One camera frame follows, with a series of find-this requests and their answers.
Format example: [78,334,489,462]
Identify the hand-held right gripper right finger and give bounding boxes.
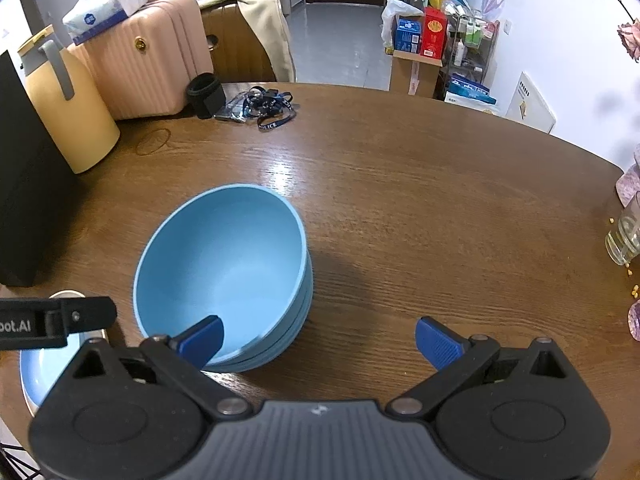
[385,316,571,418]

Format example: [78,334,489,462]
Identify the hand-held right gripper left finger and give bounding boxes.
[70,315,253,417]

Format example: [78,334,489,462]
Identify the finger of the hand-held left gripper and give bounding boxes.
[44,296,119,334]

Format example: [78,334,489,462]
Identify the cream ribbed plate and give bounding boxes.
[19,290,123,421]

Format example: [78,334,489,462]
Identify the light blue shallow plate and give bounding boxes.
[20,332,108,411]

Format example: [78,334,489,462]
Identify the light blue ribbed bowl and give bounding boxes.
[200,260,316,374]
[220,252,314,364]
[133,184,308,361]

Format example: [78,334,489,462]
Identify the large black case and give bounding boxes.
[0,50,91,288]

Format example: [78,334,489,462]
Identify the yellow thermos jug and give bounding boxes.
[17,25,121,175]

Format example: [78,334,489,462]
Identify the scattered yellow kernels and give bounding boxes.
[607,216,640,298]

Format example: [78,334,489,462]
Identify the clear glass vase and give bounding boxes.
[606,192,640,266]

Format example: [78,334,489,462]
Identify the clear plastic packet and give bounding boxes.
[215,91,252,124]

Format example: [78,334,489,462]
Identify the black cup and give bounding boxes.
[186,73,226,120]

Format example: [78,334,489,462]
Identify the pink ribbed suitcase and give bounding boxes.
[67,0,216,121]

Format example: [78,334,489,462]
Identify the pink cloth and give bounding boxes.
[615,144,640,207]

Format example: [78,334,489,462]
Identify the blue flat package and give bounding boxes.
[447,74,498,106]

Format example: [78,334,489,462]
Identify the brown cardboard box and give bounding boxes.
[390,50,443,98]

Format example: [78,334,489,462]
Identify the brown wooden chair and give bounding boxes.
[200,0,278,83]

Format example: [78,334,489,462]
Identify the white tissue pack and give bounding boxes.
[62,0,148,43]

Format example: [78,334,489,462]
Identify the blue carton box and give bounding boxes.
[395,16,426,54]

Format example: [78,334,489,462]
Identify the red carton box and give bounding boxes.
[420,7,448,58]

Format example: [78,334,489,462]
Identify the beige coat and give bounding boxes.
[200,0,297,83]

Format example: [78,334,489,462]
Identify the white plastic bag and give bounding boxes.
[382,0,426,43]

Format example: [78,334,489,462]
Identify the dried rose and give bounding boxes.
[617,19,640,64]

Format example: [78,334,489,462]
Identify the black wire stand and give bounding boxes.
[0,440,36,480]

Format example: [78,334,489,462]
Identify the blue lanyard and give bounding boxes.
[244,86,299,132]

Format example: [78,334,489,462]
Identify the metal wire rack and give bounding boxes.
[445,10,501,101]

